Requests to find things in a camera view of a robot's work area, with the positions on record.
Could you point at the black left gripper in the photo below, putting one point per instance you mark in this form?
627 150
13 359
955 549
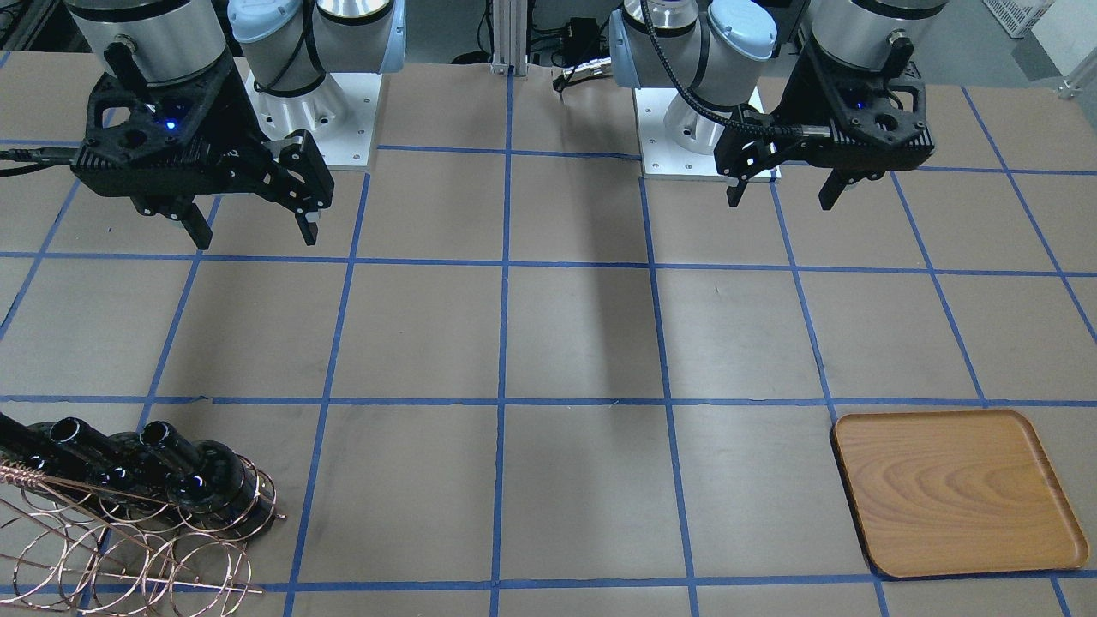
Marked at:
793 101

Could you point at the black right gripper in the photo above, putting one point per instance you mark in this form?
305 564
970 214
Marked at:
230 110

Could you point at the dark wine bottle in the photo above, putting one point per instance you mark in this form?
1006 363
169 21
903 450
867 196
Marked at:
33 447
120 467
213 487

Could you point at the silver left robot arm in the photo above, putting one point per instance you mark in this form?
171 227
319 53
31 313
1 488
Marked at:
714 56

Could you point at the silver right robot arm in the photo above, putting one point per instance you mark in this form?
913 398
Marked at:
289 46

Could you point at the wooden tray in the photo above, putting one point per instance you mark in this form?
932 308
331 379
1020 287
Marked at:
955 492

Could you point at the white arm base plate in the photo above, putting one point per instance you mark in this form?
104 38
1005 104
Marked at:
676 143
341 115

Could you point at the aluminium frame post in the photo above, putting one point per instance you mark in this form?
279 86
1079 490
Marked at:
510 37

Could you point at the copper wire bottle basket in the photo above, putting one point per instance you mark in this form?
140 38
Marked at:
62 558

